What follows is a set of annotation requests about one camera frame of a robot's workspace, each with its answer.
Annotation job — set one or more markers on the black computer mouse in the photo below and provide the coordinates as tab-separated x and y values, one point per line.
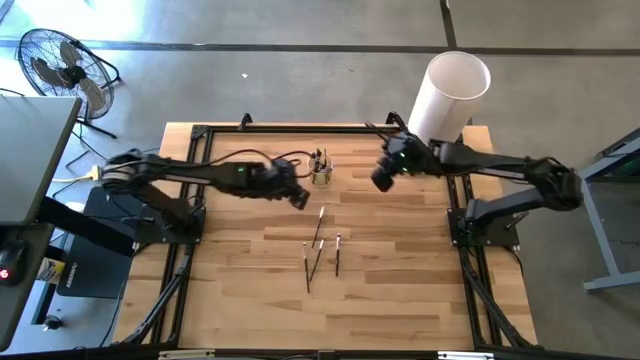
11	262

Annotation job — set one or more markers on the black caster wheel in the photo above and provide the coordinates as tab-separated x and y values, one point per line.
52	323

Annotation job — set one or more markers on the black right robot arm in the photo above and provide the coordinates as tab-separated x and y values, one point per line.
500	161

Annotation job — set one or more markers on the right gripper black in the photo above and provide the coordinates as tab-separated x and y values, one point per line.
397	160

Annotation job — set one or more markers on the black aluminium extrusion frame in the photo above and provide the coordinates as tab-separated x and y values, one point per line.
300	129

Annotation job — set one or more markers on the black desk support bar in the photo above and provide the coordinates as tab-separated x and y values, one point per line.
85	227

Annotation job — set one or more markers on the black flat-head paint brush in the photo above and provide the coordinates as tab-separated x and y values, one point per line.
306	267

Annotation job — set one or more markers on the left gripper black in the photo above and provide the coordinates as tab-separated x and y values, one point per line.
282	177

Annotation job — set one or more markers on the black controller box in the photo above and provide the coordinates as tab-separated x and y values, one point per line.
95	270

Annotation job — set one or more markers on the grey metal table frame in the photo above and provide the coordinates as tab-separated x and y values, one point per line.
600	225

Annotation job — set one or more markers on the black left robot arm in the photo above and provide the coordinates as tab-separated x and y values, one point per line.
200	172

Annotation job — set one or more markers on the white shade wooden base lamp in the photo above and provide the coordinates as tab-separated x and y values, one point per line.
450	97

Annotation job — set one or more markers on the white metal bracket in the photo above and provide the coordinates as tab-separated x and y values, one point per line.
465	356
185	355

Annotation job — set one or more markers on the yellow power strip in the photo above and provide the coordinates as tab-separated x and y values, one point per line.
93	174

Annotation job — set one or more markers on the clear glass cup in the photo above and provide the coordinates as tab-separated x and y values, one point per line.
320	181

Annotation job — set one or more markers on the yellow printed box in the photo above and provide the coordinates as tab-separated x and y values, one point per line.
50	270

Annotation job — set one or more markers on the black floor fan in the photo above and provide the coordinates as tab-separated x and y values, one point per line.
67	75

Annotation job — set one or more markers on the dark grey desk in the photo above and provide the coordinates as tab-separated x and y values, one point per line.
20	310

